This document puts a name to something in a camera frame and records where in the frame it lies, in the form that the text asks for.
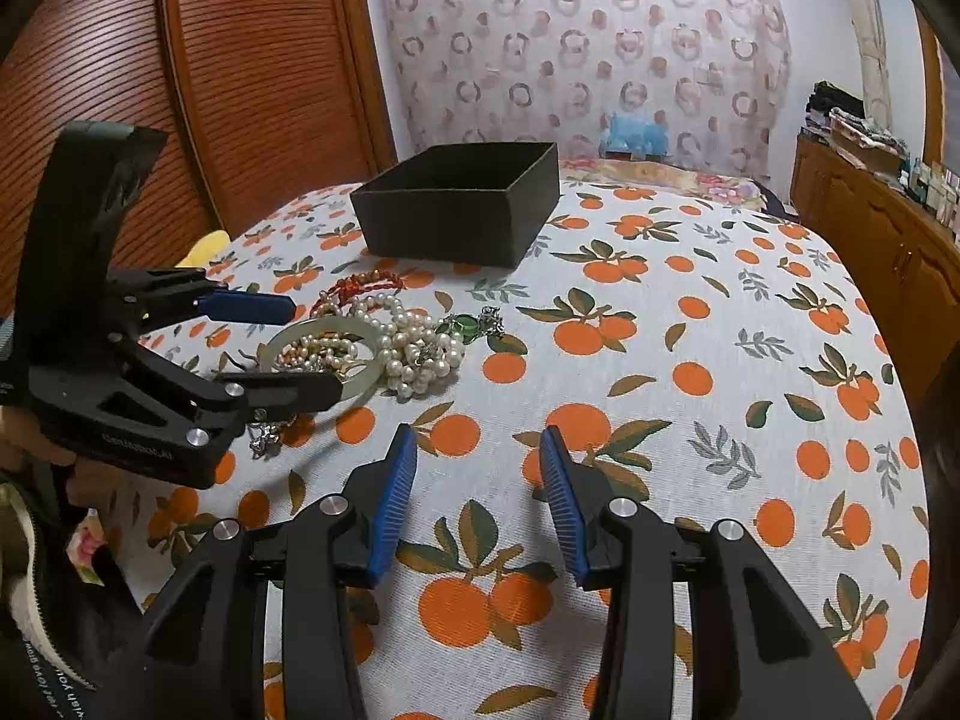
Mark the stack of folded cloths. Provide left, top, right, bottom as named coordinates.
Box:
left=804, top=79, right=910, bottom=175

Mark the white lace curtain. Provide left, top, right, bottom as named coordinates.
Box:
left=846, top=0, right=895, bottom=130

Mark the row of small bottles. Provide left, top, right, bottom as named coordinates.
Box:
left=896, top=156, right=960, bottom=232

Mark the person's left hand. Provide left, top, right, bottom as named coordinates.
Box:
left=0, top=406, right=78, bottom=469

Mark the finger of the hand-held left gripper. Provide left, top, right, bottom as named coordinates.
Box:
left=212, top=371, right=344, bottom=422
left=111, top=268, right=296, bottom=332

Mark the wooden slatted wardrobe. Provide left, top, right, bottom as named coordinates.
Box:
left=0, top=0, right=400, bottom=316

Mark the circle pattern curtain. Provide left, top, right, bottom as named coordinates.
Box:
left=366, top=0, right=794, bottom=182

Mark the blue plush toy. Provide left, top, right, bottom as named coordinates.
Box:
left=603, top=111, right=671, bottom=155

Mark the orange fruit print cloth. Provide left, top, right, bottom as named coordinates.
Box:
left=142, top=181, right=925, bottom=720

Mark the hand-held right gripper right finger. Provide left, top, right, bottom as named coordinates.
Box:
left=538, top=425, right=875, bottom=720

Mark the silver chain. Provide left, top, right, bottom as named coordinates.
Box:
left=246, top=415, right=299, bottom=461

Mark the red braided bracelet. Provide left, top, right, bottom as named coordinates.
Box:
left=309, top=274, right=406, bottom=317

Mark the wooden window frame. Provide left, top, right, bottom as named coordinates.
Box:
left=913, top=7, right=947, bottom=160

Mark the pale jade bangle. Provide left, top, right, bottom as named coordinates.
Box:
left=264, top=319, right=391, bottom=400

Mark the yellow cloth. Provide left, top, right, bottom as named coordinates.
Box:
left=176, top=229, right=230, bottom=269

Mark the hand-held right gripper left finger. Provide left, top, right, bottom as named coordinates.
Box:
left=120, top=424, right=419, bottom=720

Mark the green pendant necklace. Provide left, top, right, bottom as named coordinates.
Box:
left=421, top=305, right=507, bottom=350

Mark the floral blanket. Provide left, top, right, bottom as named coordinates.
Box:
left=559, top=157, right=775, bottom=212

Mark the wooden cabinet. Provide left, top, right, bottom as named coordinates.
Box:
left=790, top=131, right=960, bottom=365

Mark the white pearl necklace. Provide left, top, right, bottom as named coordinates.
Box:
left=343, top=292, right=468, bottom=401

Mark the black cardboard box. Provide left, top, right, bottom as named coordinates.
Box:
left=350, top=141, right=562, bottom=269

